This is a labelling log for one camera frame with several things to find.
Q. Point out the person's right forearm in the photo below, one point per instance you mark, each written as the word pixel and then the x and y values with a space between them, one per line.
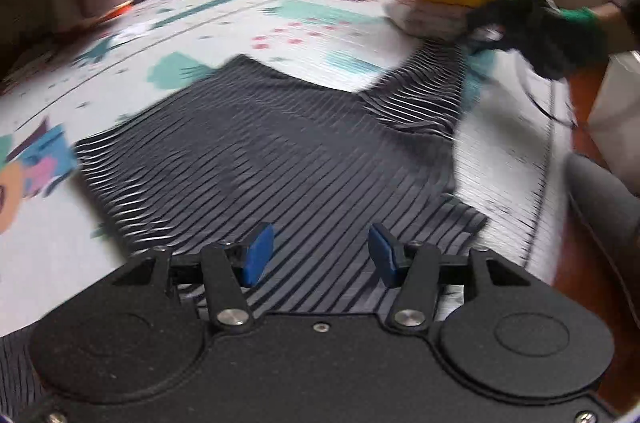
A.
pixel 617 8

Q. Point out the small orange object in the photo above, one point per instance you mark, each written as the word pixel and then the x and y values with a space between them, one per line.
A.
pixel 120 9

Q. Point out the white box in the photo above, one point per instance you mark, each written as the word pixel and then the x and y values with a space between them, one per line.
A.
pixel 617 118

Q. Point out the person's grey trouser leg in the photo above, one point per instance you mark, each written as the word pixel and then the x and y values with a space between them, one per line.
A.
pixel 600 203

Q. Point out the printed play mat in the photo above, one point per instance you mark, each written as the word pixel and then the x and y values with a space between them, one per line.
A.
pixel 65 263

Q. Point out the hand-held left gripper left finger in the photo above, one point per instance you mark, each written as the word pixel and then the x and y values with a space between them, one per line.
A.
pixel 257 255

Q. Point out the white folded garment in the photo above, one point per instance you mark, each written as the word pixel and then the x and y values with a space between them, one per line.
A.
pixel 425 26

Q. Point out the black white striped shirt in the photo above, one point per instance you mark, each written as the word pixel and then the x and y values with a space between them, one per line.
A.
pixel 280 153

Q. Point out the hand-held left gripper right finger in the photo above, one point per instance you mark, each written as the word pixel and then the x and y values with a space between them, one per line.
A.
pixel 384 255

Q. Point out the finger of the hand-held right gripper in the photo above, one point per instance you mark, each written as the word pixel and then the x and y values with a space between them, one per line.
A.
pixel 482 39

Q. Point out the pink folded garment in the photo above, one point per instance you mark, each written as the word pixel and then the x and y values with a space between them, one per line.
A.
pixel 425 6

